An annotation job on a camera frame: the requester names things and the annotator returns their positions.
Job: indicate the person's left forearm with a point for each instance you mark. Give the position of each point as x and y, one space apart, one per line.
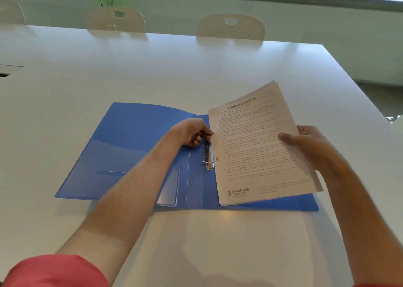
132 198

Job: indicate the white perforated chair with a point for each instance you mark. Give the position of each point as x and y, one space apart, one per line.
126 22
231 30
11 12

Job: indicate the person's right forearm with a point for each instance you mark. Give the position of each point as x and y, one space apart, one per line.
365 220

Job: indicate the person's left hand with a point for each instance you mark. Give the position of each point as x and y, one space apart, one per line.
187 130

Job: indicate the stack of printed paper sheets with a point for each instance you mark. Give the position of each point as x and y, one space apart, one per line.
252 145

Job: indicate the person's left fingers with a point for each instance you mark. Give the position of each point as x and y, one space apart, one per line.
197 140

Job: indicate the red sleeve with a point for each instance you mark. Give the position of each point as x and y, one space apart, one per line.
53 272

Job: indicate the person's right hand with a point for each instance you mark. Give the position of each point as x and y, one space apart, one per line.
314 148

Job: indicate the person's right thumb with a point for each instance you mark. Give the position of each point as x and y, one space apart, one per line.
289 139

